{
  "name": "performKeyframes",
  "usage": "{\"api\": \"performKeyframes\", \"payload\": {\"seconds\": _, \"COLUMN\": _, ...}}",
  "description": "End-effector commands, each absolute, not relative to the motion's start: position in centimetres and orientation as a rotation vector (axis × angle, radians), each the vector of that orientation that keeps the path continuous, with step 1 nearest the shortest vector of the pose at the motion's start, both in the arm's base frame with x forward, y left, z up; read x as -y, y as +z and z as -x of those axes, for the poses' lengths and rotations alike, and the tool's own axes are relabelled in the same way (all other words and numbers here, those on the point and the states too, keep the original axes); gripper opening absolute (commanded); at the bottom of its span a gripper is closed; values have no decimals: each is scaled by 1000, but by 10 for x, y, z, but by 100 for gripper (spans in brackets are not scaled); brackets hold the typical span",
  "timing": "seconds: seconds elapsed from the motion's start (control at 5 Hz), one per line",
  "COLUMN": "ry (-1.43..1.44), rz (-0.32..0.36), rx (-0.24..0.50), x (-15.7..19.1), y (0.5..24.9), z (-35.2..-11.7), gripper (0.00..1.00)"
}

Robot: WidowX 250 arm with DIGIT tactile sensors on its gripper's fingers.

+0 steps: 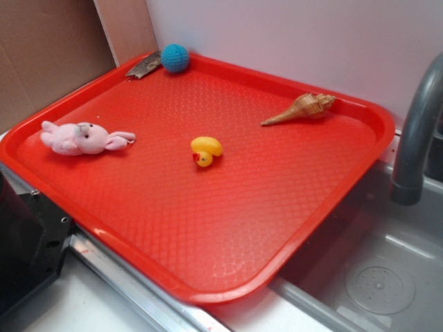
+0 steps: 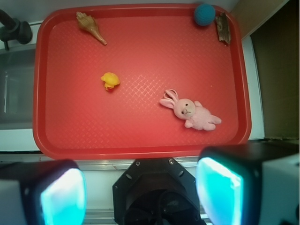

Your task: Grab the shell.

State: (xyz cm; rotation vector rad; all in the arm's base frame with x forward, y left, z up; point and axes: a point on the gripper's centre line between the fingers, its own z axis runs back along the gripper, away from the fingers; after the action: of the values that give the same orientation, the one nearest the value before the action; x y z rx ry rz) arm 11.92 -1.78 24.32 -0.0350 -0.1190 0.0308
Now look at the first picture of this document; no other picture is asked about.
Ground brown cardboard panel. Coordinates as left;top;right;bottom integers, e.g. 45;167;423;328
1;1;157;133

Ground grey bark piece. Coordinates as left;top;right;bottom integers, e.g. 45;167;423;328
126;50;161;80

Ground red plastic tray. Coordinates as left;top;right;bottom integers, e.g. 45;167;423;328
1;55;395;304

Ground blue crocheted ball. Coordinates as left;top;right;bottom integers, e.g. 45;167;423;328
161;44;190;73

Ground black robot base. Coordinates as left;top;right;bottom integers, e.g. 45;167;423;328
1;175;73;320

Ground grey toy faucet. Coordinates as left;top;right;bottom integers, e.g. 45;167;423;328
390;54;442;205

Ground pink plush bunny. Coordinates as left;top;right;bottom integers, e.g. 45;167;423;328
40;121;136;156

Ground yellow rubber duck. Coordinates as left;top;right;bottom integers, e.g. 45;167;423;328
191;136;223;167

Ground brown spiral sea shell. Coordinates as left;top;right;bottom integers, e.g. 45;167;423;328
260;93;336;127

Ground grey plastic sink basin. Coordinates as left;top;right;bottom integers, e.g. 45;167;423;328
272;163;442;331

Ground silver metal rail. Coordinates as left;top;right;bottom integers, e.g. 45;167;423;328
0;162;226;332

